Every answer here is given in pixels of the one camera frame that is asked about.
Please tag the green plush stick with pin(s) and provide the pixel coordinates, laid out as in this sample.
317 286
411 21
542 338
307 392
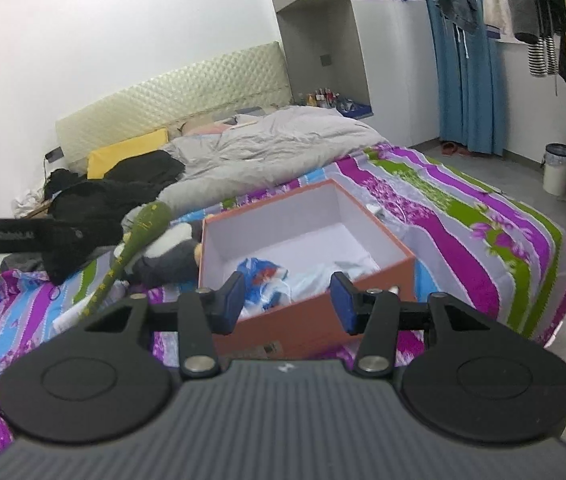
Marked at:
145 225

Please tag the pink pillow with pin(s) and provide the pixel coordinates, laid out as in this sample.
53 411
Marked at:
208 126

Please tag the striped floral bed sheet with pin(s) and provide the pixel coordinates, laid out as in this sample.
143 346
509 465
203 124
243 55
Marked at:
463 220

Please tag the black clothes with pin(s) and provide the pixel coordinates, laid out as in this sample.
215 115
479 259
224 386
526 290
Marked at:
98 195

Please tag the blue curtain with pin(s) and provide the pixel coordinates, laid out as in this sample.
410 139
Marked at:
468 85

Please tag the pair of slippers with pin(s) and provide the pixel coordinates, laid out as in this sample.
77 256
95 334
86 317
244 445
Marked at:
455 148

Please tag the white crumpled cloth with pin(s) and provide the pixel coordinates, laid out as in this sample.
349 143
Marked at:
30 199

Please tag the light blue face mask pack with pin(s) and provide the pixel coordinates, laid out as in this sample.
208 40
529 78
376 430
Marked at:
323 275

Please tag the dark wall switch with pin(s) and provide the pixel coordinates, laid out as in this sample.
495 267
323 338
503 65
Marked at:
326 60

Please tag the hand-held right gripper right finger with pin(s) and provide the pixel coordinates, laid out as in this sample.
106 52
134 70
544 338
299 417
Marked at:
344 306

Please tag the yellow pillow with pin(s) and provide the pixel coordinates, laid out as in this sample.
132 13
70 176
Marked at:
123 152

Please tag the white lotion tube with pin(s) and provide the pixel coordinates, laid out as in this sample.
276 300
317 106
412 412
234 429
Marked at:
70 317

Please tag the grey wall cabinet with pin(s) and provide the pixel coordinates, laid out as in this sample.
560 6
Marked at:
343 20

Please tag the brown cardboard box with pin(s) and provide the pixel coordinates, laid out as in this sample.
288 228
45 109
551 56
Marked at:
38 212

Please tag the blue tray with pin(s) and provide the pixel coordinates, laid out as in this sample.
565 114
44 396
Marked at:
358 109

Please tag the white trash bin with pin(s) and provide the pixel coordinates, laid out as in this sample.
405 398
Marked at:
560 170

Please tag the black wall charger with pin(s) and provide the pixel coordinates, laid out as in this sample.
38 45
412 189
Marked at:
54 153

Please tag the grey duvet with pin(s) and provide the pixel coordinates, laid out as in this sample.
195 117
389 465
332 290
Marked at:
273 150

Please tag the cream quilted headboard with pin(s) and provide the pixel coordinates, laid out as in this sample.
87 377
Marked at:
173 90

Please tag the row of small bottles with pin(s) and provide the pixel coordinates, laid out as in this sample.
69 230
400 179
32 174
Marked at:
318 96

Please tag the hanging clothes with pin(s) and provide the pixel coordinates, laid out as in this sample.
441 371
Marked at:
528 0

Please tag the orange cardboard box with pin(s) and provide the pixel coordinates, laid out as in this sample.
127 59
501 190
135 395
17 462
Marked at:
308 330

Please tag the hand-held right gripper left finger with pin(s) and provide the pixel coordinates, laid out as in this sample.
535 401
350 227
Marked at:
233 305

